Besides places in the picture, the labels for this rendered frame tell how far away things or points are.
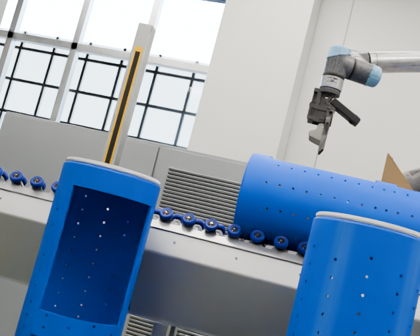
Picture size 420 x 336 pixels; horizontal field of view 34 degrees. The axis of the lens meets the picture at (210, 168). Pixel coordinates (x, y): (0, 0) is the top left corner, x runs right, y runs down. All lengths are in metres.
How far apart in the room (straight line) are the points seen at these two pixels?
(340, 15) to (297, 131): 0.97
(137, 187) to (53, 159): 2.48
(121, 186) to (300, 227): 0.59
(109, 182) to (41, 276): 0.31
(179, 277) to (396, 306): 0.78
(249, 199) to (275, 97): 2.93
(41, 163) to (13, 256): 2.05
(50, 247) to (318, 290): 0.73
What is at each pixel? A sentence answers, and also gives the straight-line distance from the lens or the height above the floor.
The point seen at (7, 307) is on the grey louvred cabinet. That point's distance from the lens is 4.37.
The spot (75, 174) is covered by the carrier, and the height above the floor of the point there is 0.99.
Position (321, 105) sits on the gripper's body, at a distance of 2.29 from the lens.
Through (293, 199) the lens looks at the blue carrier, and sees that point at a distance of 2.13.
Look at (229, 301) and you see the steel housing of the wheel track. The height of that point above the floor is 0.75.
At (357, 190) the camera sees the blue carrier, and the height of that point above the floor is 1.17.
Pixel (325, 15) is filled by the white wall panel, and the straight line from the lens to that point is 5.52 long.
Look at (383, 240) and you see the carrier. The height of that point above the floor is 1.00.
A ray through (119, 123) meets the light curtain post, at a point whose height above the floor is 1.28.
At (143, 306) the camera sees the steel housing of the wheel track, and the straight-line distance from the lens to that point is 2.23.
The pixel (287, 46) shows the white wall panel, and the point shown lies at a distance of 5.13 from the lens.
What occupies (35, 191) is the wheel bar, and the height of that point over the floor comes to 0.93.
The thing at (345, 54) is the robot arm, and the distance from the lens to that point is 2.35.
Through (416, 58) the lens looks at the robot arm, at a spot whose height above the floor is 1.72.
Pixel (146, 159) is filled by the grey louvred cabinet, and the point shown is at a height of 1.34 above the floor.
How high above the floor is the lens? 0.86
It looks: 7 degrees up
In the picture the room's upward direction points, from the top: 14 degrees clockwise
